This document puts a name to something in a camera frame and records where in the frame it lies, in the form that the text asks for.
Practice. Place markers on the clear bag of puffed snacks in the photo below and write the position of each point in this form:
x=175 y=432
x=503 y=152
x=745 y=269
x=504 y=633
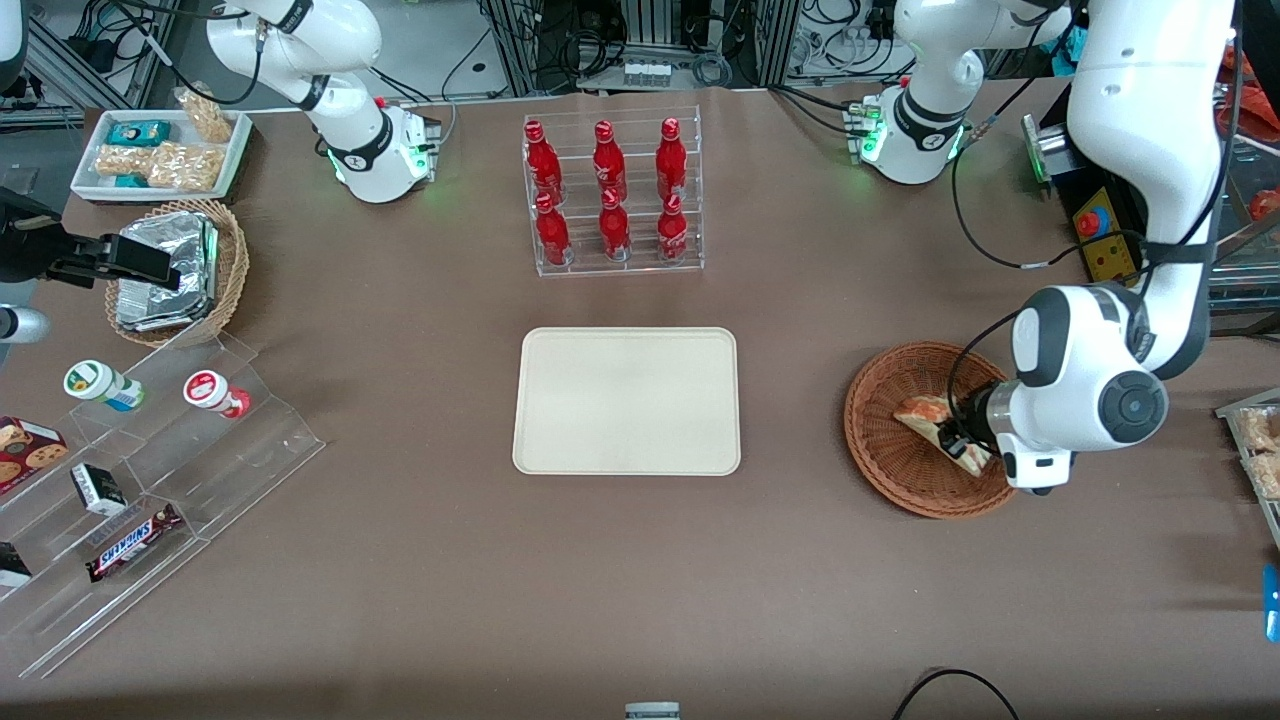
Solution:
x=125 y=160
x=205 y=115
x=185 y=167

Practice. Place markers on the light tan wicker basket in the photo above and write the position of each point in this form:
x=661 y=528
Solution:
x=232 y=270

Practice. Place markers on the green lid yogurt cup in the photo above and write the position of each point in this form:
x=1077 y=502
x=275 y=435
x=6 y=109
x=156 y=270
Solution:
x=100 y=385

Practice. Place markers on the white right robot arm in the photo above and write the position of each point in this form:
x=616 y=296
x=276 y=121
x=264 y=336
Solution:
x=370 y=150

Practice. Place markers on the black yellow kitchen machine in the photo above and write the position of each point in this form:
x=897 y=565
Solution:
x=1115 y=272

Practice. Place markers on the orange fried food pieces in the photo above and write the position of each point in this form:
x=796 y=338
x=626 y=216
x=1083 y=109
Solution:
x=1232 y=105

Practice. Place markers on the foil wrapped packages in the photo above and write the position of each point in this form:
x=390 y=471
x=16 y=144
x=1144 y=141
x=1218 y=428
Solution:
x=150 y=308

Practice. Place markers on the small black white carton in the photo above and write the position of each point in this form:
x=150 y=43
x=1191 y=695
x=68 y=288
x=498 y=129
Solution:
x=98 y=490

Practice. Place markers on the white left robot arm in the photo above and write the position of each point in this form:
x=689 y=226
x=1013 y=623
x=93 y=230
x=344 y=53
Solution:
x=1130 y=100

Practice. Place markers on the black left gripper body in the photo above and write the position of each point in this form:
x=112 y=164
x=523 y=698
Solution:
x=966 y=409

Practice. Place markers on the red cola bottle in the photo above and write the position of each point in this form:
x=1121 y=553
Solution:
x=672 y=235
x=543 y=165
x=553 y=235
x=614 y=230
x=608 y=165
x=671 y=160

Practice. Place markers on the small teal snack packet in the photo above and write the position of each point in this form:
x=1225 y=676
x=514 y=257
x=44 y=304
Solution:
x=132 y=181

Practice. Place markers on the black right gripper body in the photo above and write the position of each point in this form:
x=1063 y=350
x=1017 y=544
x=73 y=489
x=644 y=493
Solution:
x=22 y=253

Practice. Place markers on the teal snack box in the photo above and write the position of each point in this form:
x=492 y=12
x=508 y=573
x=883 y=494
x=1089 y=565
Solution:
x=138 y=133

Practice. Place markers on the clear acrylic bottle rack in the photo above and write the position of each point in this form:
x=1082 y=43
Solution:
x=637 y=150

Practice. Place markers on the beige rectangular tray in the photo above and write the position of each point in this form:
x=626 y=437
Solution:
x=625 y=400

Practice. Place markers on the blue plastic object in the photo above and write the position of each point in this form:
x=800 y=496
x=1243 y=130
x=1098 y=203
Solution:
x=1273 y=600

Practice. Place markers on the brown round wicker basket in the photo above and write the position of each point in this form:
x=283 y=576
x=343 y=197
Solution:
x=880 y=450

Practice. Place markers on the white power strip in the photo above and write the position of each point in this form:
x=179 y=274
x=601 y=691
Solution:
x=647 y=74

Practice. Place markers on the clear tray with metal rim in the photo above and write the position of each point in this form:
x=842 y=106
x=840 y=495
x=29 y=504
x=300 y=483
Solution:
x=1232 y=408

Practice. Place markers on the pale puffed snack bag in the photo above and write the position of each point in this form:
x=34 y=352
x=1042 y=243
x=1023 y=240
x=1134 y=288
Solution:
x=1262 y=430
x=1268 y=478

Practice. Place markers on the red lid yogurt cup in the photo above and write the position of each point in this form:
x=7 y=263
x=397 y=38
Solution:
x=212 y=392

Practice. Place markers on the triangular sandwich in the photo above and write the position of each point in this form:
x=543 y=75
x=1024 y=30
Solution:
x=915 y=410

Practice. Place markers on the Snickers chocolate bar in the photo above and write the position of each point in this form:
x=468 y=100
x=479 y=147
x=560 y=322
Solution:
x=132 y=543

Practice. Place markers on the white rectangular snack tray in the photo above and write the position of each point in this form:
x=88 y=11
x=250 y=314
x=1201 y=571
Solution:
x=240 y=135

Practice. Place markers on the black white snack packet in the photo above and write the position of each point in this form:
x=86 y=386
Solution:
x=12 y=565

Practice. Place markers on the grey metal clamp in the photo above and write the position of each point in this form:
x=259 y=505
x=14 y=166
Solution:
x=652 y=712

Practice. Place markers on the red cookie box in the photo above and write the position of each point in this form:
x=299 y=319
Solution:
x=30 y=450

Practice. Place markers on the clear acrylic stepped display stand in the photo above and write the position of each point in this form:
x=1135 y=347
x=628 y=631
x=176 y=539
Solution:
x=250 y=440

